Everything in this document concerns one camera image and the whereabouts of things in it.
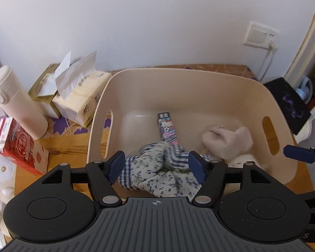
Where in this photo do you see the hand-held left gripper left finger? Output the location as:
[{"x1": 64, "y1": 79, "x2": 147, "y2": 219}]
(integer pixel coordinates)
[{"x1": 41, "y1": 151, "x2": 126, "y2": 207}]

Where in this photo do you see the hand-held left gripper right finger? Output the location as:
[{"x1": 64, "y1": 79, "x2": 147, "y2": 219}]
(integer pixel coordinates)
[{"x1": 188, "y1": 151, "x2": 273, "y2": 207}]

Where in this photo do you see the blue floral checked cloth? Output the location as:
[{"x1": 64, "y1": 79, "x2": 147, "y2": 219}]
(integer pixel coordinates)
[{"x1": 118, "y1": 141, "x2": 226, "y2": 198}]

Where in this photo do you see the beige plastic storage basket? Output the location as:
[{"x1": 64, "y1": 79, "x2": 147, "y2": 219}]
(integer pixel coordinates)
[{"x1": 87, "y1": 68, "x2": 299, "y2": 197}]

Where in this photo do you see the wooden desktop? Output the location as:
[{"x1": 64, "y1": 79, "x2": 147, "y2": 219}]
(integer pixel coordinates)
[{"x1": 13, "y1": 63, "x2": 315, "y2": 198}]

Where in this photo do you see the white round container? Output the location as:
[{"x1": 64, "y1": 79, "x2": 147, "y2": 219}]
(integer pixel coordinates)
[{"x1": 294, "y1": 118, "x2": 312, "y2": 141}]

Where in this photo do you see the pale pink plush cloth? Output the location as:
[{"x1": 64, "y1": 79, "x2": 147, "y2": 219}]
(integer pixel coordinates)
[{"x1": 202, "y1": 126, "x2": 254, "y2": 161}]

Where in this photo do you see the white fluffy cloth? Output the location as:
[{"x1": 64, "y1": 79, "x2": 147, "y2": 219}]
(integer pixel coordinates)
[{"x1": 227, "y1": 153, "x2": 272, "y2": 174}]

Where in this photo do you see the small cartoon print box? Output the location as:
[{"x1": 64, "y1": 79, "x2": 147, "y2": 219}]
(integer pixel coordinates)
[{"x1": 157, "y1": 112, "x2": 179, "y2": 145}]

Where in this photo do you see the black board with purple print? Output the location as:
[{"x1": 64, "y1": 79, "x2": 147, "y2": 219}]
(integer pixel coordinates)
[{"x1": 263, "y1": 77, "x2": 312, "y2": 135}]

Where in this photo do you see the light blue plastic object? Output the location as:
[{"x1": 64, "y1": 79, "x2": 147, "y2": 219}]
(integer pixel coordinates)
[{"x1": 297, "y1": 77, "x2": 313, "y2": 105}]

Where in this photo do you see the pale yellow soft tissue pack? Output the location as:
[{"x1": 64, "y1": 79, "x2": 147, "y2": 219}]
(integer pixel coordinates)
[{"x1": 52, "y1": 50, "x2": 112, "y2": 127}]

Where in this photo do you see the red and white carton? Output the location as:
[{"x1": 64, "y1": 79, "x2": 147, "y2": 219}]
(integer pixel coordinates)
[{"x1": 0, "y1": 118, "x2": 49, "y2": 175}]

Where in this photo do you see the gold tissue box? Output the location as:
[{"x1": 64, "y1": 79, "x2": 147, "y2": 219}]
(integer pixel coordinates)
[{"x1": 28, "y1": 51, "x2": 72, "y2": 118}]

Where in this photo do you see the white thermos bottle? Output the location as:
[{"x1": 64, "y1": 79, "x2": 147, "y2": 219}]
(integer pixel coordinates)
[{"x1": 0, "y1": 66, "x2": 49, "y2": 140}]

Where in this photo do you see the white door frame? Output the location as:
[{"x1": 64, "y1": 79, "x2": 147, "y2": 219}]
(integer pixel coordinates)
[{"x1": 286, "y1": 0, "x2": 315, "y2": 121}]

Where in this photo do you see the white plug with cable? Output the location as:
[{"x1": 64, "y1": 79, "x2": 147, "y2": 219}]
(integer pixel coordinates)
[{"x1": 260, "y1": 38, "x2": 279, "y2": 83}]

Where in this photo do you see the white wall socket panel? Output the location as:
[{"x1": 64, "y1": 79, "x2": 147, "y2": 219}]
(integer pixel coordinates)
[{"x1": 243, "y1": 21, "x2": 280, "y2": 50}]

